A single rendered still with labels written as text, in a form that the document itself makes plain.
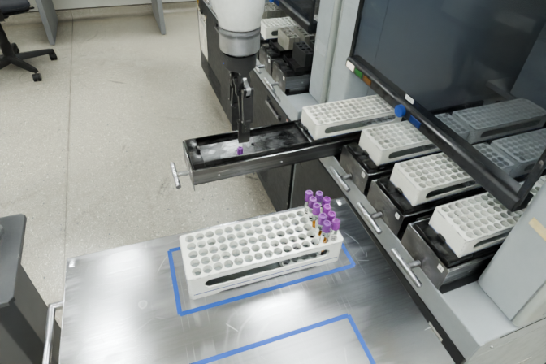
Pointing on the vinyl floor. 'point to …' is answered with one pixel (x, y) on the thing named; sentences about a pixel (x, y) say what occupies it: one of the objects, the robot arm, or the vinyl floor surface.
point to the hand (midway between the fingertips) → (240, 125)
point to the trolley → (240, 310)
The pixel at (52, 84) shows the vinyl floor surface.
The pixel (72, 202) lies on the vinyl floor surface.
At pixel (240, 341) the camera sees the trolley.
